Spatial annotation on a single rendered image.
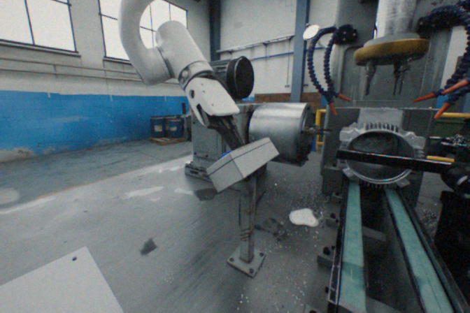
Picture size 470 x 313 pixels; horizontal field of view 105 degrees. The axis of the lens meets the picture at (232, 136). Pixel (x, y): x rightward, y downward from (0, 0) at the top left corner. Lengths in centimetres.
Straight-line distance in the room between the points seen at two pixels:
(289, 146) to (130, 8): 55
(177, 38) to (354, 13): 76
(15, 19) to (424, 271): 592
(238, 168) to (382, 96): 77
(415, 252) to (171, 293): 45
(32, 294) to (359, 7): 125
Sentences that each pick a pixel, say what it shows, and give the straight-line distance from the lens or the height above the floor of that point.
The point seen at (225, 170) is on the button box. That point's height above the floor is 105.
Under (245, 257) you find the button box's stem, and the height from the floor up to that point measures 82.
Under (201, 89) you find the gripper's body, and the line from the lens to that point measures 39.
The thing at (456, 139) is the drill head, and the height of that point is 106.
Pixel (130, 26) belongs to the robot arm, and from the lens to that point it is 44.
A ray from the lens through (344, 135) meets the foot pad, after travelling 68.
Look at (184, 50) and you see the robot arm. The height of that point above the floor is 128.
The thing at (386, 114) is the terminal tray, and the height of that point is 113.
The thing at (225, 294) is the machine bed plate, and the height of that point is 80.
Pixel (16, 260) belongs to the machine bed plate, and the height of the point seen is 80.
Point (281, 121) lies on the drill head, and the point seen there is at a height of 110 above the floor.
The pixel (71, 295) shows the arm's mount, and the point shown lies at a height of 83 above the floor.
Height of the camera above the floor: 117
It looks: 11 degrees down
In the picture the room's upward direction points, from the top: straight up
